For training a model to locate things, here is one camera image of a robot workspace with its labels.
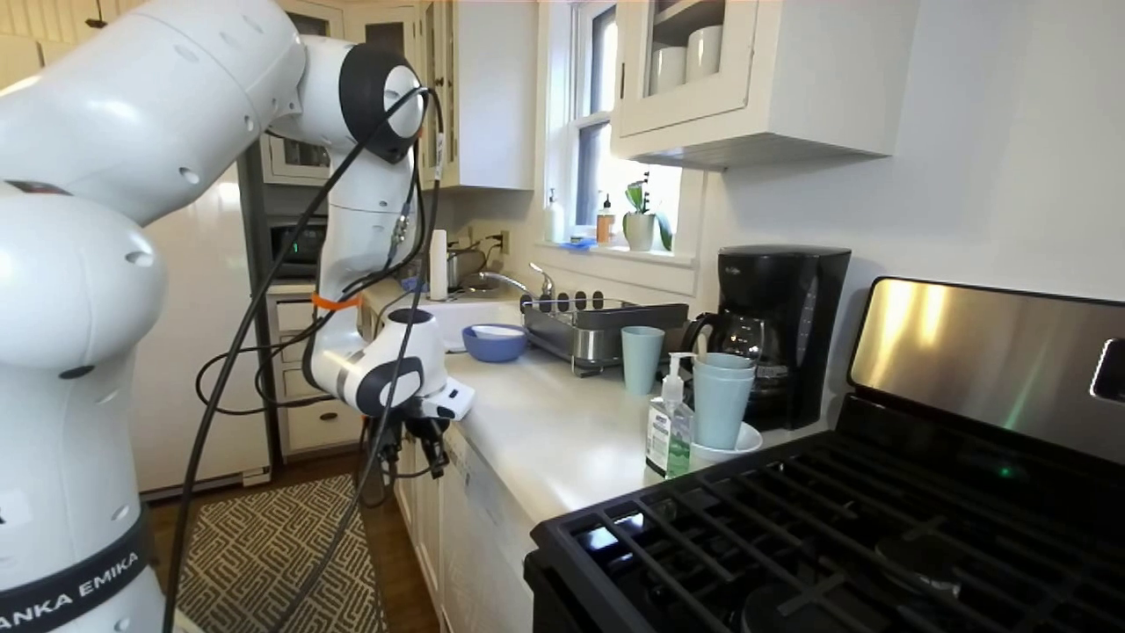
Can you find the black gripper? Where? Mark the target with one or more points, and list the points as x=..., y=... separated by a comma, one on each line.
x=392, y=431

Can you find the black coffee maker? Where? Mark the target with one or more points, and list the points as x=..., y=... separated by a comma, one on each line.
x=776, y=309

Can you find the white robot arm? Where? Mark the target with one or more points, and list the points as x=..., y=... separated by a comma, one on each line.
x=97, y=152

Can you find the white refrigerator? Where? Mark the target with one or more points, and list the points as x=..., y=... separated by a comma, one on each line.
x=210, y=289

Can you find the white lower kitchen cabinets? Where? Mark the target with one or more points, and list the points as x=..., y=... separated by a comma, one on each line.
x=421, y=500

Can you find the hand sanitizer bottle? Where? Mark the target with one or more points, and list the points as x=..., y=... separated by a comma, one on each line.
x=670, y=423

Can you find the grey patterned rug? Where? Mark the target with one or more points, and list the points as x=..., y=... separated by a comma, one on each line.
x=276, y=564

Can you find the dish drying rack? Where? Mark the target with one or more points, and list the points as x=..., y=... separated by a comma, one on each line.
x=584, y=330

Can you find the kitchen window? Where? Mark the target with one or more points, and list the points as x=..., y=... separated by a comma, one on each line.
x=588, y=121

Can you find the white paper towel roll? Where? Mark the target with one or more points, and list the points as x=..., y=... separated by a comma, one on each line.
x=438, y=267

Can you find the white upper right cabinet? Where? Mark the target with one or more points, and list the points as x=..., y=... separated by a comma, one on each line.
x=733, y=84

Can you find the white cabinet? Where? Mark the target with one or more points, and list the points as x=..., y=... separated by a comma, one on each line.
x=733, y=84
x=479, y=63

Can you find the chrome faucet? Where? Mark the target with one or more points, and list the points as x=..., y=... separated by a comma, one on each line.
x=531, y=284

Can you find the white upper left cabinet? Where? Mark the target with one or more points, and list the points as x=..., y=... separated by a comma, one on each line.
x=479, y=63

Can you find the wall oven and microwave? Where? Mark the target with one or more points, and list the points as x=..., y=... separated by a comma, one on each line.
x=282, y=179

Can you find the stainless gas stove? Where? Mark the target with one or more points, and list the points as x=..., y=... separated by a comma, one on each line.
x=976, y=484

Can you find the blue bowl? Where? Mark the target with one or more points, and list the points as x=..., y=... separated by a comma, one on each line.
x=493, y=344

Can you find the orange soap bottle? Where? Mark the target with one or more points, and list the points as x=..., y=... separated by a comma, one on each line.
x=608, y=219

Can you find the stacked light blue cups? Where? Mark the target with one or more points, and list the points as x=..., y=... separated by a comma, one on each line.
x=722, y=393

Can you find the light blue cup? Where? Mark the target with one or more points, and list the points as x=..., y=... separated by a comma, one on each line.
x=642, y=352

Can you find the white potted plant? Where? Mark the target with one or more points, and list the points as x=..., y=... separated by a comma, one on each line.
x=642, y=226

